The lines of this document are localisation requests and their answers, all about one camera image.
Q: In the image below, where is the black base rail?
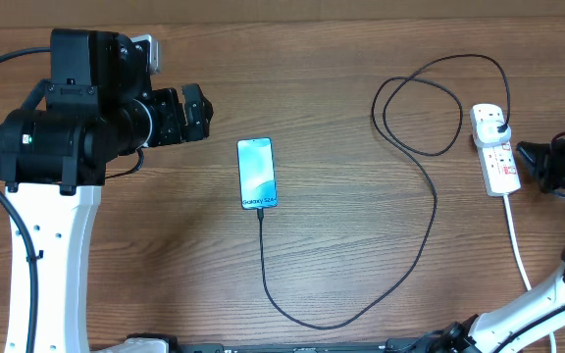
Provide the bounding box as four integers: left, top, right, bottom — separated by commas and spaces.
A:
127, 330, 459, 353

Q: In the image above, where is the black USB charging cable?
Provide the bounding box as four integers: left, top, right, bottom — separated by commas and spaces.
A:
255, 53, 512, 330

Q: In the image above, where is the white USB charger plug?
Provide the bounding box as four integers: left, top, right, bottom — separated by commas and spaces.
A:
473, 121, 511, 148

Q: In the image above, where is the white power strip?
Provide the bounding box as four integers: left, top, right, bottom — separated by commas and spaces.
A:
470, 103, 521, 196

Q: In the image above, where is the blue Samsung Galaxy smartphone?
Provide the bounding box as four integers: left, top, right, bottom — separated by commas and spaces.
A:
236, 137, 278, 210

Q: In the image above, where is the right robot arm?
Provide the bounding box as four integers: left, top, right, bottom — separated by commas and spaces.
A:
429, 131, 565, 353

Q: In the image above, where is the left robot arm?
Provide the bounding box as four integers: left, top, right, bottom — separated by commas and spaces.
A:
0, 29, 214, 352

